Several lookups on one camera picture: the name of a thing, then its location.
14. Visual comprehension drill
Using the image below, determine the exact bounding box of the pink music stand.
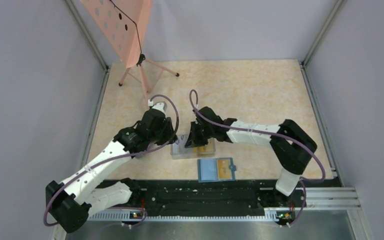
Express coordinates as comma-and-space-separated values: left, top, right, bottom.
81, 0, 180, 101

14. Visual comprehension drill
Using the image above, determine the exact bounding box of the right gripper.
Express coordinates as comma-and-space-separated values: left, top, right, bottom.
185, 120, 214, 148

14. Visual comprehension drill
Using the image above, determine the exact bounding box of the silver credit card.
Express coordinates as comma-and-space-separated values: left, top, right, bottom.
171, 134, 189, 155

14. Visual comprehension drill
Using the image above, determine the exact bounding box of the blue leather card holder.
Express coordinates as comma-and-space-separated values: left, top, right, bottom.
197, 157, 237, 183

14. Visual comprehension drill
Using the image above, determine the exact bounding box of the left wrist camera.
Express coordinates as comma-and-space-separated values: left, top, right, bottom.
148, 100, 168, 115

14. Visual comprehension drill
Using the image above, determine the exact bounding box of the clear plastic card box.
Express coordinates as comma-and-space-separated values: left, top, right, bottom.
170, 139, 216, 160

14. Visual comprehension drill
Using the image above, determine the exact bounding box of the gold credit card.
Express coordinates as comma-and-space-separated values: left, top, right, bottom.
197, 144, 215, 157
216, 158, 234, 181

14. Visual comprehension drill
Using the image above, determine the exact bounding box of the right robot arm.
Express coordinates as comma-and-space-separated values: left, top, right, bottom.
184, 106, 318, 206

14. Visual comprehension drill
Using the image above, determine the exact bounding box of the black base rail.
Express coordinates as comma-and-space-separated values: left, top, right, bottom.
76, 178, 342, 220

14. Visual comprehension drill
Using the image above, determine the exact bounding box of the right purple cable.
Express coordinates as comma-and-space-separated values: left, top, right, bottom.
188, 89, 327, 229

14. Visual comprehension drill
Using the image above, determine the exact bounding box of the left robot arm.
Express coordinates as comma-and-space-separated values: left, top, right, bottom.
42, 105, 180, 233

